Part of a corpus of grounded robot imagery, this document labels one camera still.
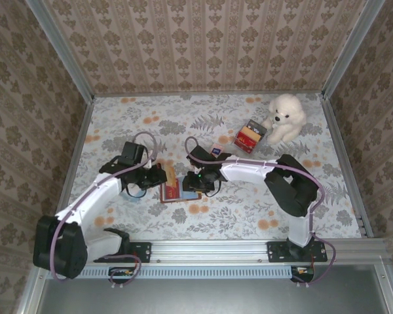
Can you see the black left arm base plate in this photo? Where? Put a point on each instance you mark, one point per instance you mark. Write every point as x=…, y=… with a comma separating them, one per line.
x=144, y=252

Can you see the aluminium frame post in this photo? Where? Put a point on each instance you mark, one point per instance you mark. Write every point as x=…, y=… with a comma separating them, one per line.
x=62, y=52
x=353, y=49

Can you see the red credit card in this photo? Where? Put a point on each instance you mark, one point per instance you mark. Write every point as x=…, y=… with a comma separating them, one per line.
x=172, y=193
x=244, y=143

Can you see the aluminium front beam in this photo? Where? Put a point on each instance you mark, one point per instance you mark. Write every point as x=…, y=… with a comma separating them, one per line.
x=209, y=250

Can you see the clear plastic card box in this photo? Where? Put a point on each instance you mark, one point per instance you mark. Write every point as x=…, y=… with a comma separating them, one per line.
x=249, y=140

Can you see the aluminium table back rail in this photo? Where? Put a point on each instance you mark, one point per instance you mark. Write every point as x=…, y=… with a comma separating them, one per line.
x=183, y=94

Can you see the aluminium table side rail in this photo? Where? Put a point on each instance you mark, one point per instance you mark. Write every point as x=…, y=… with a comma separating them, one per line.
x=80, y=140
x=345, y=163

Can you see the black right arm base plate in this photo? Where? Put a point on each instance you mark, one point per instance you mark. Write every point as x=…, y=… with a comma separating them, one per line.
x=275, y=252

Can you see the black controller board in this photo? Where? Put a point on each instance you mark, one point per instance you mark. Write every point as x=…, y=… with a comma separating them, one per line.
x=303, y=272
x=121, y=272

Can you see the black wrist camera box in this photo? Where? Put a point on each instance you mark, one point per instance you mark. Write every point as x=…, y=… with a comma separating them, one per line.
x=200, y=154
x=132, y=152

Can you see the brown leather card holder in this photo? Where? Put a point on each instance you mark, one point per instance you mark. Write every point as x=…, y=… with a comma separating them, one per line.
x=190, y=196

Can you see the floral table cover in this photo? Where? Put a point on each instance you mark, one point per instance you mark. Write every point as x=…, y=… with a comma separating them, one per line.
x=216, y=222

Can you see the yellow orange credit card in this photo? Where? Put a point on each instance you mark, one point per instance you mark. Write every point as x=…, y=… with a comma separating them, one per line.
x=170, y=175

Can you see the grey metal panel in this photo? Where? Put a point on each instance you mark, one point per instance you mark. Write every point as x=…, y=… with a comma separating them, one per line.
x=199, y=297

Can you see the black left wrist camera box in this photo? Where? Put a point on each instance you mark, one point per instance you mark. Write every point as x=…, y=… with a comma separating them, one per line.
x=132, y=152

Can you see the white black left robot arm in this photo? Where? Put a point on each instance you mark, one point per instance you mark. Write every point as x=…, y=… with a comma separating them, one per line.
x=95, y=196

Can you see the white plush dog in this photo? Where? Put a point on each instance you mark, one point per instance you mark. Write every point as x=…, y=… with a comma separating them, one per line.
x=288, y=111

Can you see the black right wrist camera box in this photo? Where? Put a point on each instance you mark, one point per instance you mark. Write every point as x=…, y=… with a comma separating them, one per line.
x=200, y=154

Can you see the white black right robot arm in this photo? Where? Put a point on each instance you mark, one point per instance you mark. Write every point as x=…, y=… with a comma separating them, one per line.
x=245, y=170

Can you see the pink small box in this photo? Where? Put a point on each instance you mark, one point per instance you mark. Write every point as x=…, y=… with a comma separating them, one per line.
x=217, y=150

